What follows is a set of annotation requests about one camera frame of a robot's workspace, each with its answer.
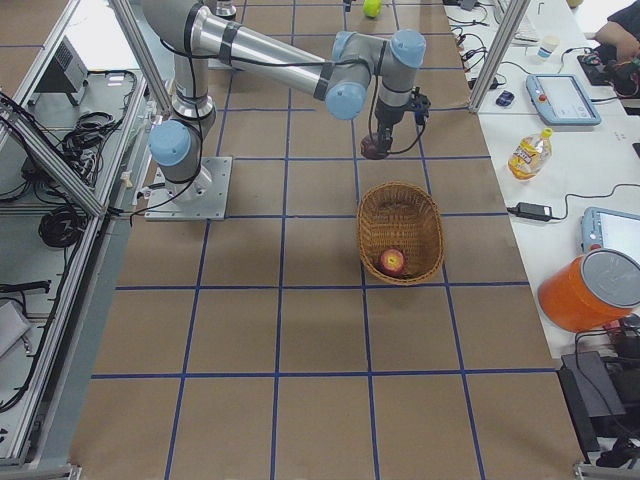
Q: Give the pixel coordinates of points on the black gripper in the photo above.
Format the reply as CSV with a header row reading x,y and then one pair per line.
x,y
386,118

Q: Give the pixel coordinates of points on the red apple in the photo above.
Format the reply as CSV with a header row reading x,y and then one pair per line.
x,y
392,262
371,149

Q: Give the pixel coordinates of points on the green apple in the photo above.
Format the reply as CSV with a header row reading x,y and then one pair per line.
x,y
372,8

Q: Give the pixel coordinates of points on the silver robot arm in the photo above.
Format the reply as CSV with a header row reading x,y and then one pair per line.
x,y
195,33

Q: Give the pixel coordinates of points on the woven wicker basket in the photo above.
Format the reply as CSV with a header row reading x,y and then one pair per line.
x,y
403,216

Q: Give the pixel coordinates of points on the orange juice bottle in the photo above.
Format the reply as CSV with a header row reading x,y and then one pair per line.
x,y
531,155

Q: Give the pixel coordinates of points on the black power adapter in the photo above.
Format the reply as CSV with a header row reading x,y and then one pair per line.
x,y
533,211

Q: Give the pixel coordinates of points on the blue teach pendant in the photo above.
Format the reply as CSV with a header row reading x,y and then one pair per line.
x,y
610,229
560,100

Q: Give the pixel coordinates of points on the paper cup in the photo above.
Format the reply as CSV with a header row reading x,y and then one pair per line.
x,y
547,45

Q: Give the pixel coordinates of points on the orange bucket with grey lid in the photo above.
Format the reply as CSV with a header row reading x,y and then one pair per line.
x,y
593,290

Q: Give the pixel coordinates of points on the grey electronics box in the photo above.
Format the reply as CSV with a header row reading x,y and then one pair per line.
x,y
66,74

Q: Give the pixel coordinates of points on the black box device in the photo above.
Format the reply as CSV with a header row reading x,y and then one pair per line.
x,y
593,402

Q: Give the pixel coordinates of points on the aluminium frame post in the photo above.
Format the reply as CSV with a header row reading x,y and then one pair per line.
x,y
511,20

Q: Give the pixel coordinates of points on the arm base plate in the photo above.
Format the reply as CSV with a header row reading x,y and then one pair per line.
x,y
205,199

